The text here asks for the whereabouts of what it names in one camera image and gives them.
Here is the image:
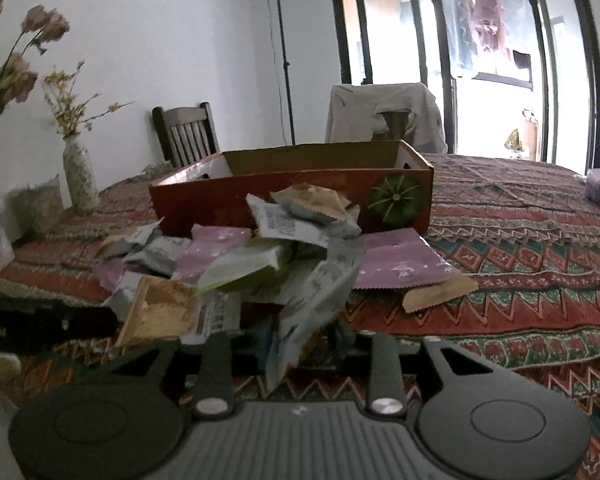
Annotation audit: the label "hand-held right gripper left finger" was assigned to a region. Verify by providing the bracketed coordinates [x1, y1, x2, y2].
[97, 332, 237, 420]

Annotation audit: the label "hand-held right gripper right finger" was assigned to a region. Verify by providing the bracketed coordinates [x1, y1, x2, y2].
[366, 332, 496, 418]

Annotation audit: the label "pile of assorted snack packets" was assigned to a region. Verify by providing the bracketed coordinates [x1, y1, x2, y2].
[92, 182, 478, 396]

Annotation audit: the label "red cardboard box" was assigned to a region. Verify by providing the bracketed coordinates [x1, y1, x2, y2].
[149, 140, 435, 238]

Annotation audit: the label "pale yellow soft object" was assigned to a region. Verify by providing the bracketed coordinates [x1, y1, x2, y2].
[0, 355, 21, 396]

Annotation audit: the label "grey speckled pouch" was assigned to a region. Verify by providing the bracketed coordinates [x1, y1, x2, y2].
[10, 177, 64, 243]

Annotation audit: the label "white floral vase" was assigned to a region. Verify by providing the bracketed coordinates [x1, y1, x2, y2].
[62, 135, 101, 213]

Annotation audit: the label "yellow flower branches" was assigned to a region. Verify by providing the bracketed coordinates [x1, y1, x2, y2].
[42, 60, 133, 138]

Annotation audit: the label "dark wooden chair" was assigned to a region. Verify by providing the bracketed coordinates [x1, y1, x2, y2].
[152, 101, 221, 168]

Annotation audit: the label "wooden chair under jacket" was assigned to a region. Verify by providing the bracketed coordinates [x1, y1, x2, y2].
[380, 110, 412, 141]

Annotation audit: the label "pink flowers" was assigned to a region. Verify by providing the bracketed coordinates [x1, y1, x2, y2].
[0, 0, 71, 141]

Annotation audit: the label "beige jacket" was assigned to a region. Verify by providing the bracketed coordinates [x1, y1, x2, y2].
[325, 82, 448, 156]

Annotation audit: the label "orange balcony item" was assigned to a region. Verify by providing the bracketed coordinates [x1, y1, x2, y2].
[522, 110, 538, 148]

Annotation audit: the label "black light stand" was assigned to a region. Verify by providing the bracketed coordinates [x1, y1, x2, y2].
[258, 0, 297, 146]

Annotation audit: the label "blue denim hanging garment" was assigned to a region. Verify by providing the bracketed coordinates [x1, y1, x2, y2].
[437, 0, 476, 68]

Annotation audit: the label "maroon hanging garment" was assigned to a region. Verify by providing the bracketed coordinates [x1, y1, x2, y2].
[470, 0, 511, 53]

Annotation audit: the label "light blue hanging shirt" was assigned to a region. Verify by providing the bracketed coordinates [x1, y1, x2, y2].
[497, 0, 537, 68]

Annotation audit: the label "black sliding door frame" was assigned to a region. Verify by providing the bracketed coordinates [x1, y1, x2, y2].
[326, 0, 600, 173]

